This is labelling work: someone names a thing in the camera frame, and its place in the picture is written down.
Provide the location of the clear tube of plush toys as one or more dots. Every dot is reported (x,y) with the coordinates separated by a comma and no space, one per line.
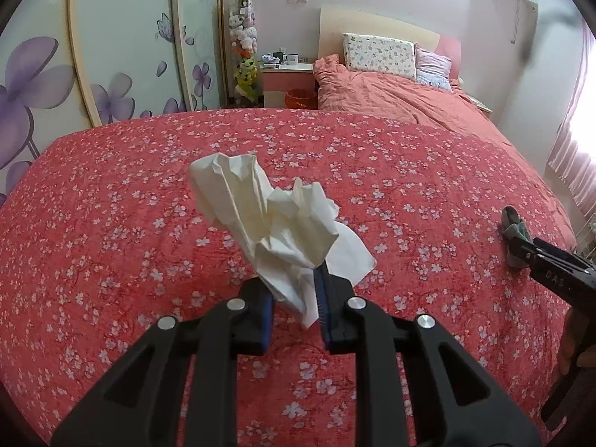
(243,46)

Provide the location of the white mug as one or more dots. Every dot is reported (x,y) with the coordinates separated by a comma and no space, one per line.
(292,58)

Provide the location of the pink and white nightstand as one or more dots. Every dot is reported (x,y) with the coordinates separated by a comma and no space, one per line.
(477,102)
(279,79)

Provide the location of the person's right hand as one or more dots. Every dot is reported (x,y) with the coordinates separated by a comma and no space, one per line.
(570,340)

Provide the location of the pink curtain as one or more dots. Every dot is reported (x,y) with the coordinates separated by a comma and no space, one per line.
(577,158)

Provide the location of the white metal rack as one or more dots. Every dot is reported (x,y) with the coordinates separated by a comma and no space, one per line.
(587,237)

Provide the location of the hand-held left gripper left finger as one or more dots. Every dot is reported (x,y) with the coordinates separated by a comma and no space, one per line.
(266,321)

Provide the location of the white floral pillow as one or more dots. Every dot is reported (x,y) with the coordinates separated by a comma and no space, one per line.
(379,56)

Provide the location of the pink duvet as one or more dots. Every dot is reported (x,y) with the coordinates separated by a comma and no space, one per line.
(396,98)

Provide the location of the small orange bin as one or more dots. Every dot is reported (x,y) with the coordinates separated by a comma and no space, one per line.
(298,98)

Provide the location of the air conditioner pipe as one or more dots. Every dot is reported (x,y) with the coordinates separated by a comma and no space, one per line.
(515,18)

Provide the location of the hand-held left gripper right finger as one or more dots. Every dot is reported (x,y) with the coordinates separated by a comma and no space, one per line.
(320,307)

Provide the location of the pink striped pillow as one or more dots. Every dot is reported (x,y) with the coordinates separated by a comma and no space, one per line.
(433,70)

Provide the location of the crumpled paper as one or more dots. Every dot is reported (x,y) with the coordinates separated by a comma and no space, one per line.
(268,59)

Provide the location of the grey-green cloth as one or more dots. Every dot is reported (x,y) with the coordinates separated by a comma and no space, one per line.
(512,230)

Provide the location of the red floral tablecloth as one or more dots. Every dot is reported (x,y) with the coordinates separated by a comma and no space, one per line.
(116,219)

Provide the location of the floral sliding door wardrobe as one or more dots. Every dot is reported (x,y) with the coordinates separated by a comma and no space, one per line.
(116,32)

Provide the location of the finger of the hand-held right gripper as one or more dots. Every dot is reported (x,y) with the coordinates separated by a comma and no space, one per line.
(558,270)

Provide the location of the beige and pink headboard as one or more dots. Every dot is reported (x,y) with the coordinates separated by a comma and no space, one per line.
(372,23)

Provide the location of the white tissue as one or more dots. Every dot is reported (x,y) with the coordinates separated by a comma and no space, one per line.
(260,205)

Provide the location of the dark cup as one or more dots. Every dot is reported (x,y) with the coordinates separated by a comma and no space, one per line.
(278,57)

